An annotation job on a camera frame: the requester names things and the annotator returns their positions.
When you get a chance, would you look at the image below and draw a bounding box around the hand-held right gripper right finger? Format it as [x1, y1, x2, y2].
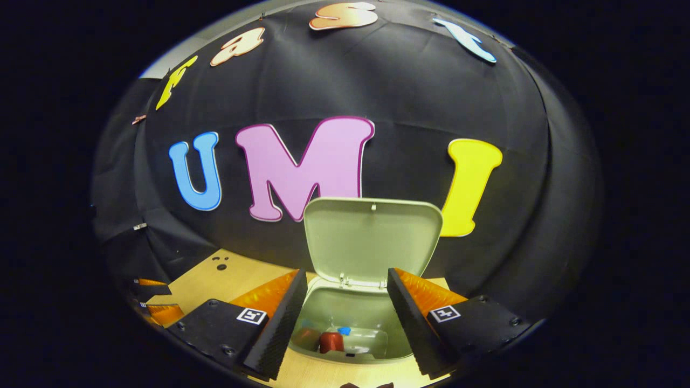
[387, 267, 532, 379]

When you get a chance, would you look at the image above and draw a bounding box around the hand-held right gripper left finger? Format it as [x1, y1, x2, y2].
[167, 268, 308, 381]

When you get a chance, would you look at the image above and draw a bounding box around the red pop can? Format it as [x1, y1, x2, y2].
[319, 332, 346, 354]

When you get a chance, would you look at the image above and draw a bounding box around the pale green desktop garbage bin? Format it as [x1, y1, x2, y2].
[288, 197, 444, 364]

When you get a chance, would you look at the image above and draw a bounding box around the wooden desktop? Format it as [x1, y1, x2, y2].
[162, 248, 451, 388]

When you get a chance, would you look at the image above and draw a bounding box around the black backdrop cloth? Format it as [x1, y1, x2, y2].
[91, 0, 603, 324]

